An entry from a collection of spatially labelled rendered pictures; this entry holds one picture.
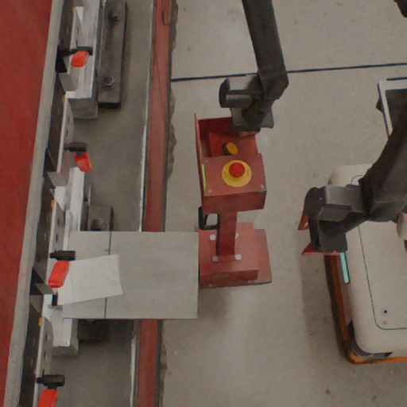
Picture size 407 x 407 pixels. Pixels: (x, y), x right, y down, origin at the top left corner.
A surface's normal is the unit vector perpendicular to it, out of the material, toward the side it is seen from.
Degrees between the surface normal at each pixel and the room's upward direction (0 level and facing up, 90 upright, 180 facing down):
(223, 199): 90
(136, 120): 0
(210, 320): 0
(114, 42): 0
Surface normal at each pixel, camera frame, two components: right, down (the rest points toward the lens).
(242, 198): 0.10, 0.91
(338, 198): 0.37, -0.39
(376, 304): -0.01, -0.39
